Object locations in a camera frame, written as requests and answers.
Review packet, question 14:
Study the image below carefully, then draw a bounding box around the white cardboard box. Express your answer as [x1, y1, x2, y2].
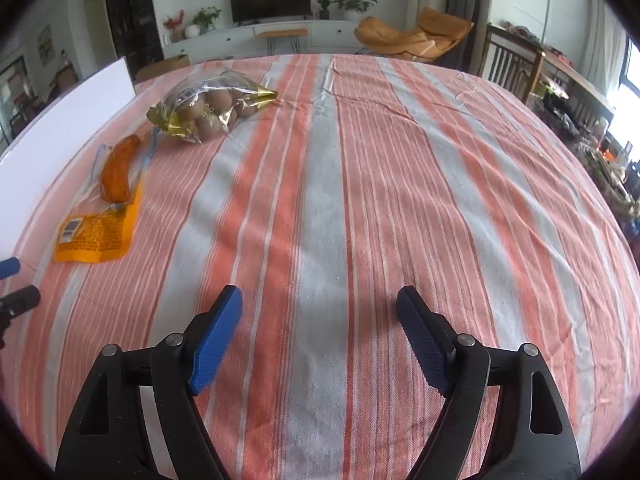
[0, 58, 136, 259]

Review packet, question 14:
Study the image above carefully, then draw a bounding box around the orange sausage snack pack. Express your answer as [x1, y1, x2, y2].
[53, 129, 157, 263]

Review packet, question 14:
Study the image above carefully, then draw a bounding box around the brown cardboard box on floor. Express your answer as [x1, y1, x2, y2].
[134, 54, 191, 84]

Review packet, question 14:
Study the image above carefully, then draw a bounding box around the cluttered wooden side table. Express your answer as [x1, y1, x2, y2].
[499, 20, 640, 231]

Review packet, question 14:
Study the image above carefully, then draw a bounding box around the red flower vase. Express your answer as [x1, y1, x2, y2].
[163, 10, 186, 42]

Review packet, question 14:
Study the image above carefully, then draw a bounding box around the green plant left of tv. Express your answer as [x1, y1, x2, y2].
[192, 6, 221, 34]

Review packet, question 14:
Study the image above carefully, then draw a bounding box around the orange white striped tablecloth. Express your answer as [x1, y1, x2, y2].
[1, 54, 639, 479]

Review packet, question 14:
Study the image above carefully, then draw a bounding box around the small wooden bench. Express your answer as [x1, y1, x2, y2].
[257, 28, 308, 55]

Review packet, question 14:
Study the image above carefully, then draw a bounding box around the dark wooden dining chair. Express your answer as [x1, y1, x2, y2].
[477, 24, 546, 104]

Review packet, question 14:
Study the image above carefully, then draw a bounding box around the white tv cabinet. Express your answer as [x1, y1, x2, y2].
[163, 20, 364, 64]

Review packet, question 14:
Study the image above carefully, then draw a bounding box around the small dark potted plant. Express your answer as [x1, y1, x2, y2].
[316, 0, 332, 21]

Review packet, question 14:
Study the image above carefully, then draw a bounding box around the orange lounge chair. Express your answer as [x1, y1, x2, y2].
[355, 8, 474, 63]

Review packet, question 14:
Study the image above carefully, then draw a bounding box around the green potted plant right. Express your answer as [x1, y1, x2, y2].
[334, 0, 378, 22]

